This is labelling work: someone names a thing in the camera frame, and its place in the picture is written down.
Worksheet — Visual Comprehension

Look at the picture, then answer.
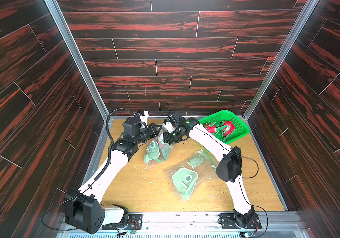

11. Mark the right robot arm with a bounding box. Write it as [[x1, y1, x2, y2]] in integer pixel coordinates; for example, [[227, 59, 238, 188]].
[[163, 112, 256, 228]]

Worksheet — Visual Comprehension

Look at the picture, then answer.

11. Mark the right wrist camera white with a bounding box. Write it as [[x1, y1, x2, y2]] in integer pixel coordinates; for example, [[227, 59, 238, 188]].
[[162, 120, 175, 133]]

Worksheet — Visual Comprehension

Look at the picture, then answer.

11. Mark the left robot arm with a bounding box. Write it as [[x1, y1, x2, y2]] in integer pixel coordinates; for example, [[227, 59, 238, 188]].
[[64, 117, 162, 234]]

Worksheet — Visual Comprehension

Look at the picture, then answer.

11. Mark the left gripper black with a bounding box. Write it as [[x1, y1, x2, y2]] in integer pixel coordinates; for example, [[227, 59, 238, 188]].
[[131, 123, 161, 146]]

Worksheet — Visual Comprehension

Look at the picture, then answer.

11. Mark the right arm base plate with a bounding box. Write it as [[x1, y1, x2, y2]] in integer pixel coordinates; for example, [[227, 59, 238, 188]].
[[218, 213, 262, 230]]

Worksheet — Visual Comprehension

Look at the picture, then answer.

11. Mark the dragon fruit pink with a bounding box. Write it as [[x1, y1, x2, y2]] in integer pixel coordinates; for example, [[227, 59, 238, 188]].
[[222, 121, 235, 138]]

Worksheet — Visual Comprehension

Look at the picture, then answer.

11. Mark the zip-top bag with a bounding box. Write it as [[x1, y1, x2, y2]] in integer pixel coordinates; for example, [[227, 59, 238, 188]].
[[144, 130, 175, 166], [166, 149, 219, 201]]

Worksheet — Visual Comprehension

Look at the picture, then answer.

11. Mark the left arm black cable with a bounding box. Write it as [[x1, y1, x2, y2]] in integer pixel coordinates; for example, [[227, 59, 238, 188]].
[[40, 107, 142, 231]]

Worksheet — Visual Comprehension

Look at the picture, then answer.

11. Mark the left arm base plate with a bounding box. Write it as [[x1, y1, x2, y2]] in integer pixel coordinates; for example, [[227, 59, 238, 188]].
[[106, 213, 143, 231]]

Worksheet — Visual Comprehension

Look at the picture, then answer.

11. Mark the green plastic basket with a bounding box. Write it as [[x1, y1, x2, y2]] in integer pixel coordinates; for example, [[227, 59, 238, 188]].
[[199, 110, 250, 144]]

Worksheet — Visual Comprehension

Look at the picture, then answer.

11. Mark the aluminium front rail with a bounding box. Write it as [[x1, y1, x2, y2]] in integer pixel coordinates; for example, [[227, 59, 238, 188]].
[[55, 212, 310, 238]]

